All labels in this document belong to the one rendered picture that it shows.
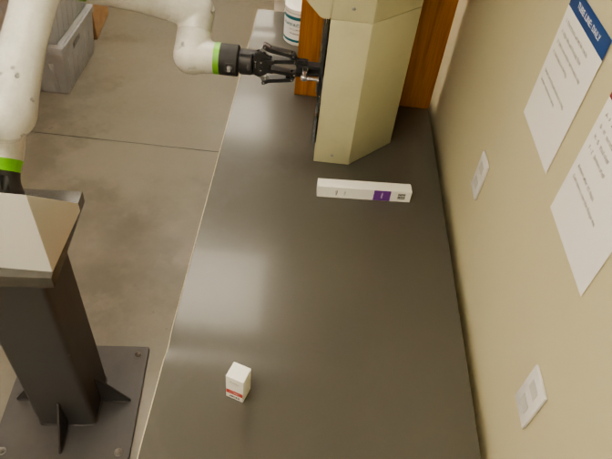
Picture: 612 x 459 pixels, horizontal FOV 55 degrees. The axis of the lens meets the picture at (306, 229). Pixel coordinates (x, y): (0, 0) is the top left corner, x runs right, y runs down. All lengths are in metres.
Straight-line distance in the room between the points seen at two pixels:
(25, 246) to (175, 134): 2.10
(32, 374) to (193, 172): 1.54
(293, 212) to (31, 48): 0.77
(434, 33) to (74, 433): 1.88
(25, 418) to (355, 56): 1.73
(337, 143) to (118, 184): 1.67
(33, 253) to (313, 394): 0.75
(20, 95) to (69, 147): 2.08
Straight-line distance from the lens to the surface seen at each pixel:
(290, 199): 1.71
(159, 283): 2.72
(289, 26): 2.44
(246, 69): 1.78
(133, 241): 2.91
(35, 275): 1.59
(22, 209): 1.44
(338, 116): 1.75
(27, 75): 1.46
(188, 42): 1.79
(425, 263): 1.61
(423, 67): 2.11
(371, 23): 1.61
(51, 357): 2.00
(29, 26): 1.49
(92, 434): 2.36
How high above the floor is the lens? 2.10
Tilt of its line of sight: 46 degrees down
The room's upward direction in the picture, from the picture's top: 7 degrees clockwise
